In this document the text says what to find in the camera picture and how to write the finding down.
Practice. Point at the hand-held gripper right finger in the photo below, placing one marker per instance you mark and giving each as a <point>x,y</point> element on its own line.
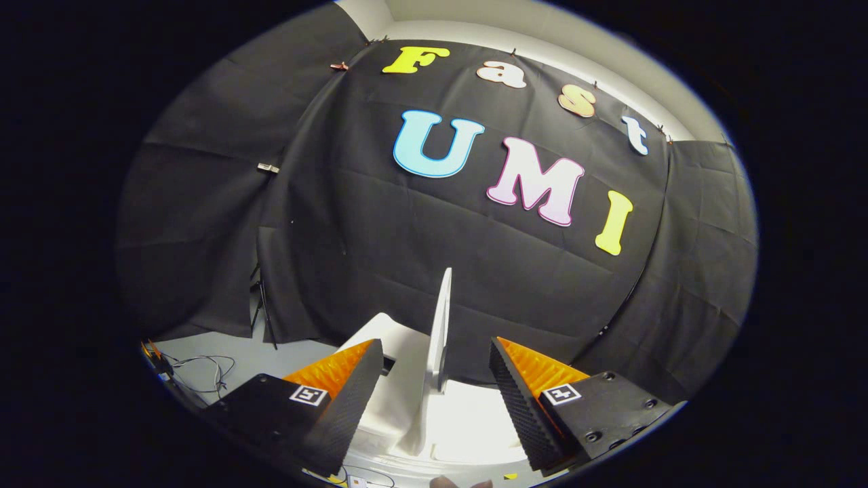
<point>525,413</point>

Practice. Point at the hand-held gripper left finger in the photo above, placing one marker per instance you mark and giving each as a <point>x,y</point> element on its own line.
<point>352,407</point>

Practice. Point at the white toilet lid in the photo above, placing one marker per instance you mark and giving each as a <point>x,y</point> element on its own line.
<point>441,325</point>

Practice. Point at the white toilet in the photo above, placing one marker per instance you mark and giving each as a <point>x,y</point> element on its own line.
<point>468,420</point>

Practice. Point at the black tripod stand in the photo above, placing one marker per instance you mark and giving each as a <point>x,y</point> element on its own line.
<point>264,312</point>

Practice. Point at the black backdrop cloth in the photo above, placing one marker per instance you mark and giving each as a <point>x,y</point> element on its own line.
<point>434,257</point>

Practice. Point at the silver clip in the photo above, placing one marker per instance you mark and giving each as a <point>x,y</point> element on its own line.
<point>268,167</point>

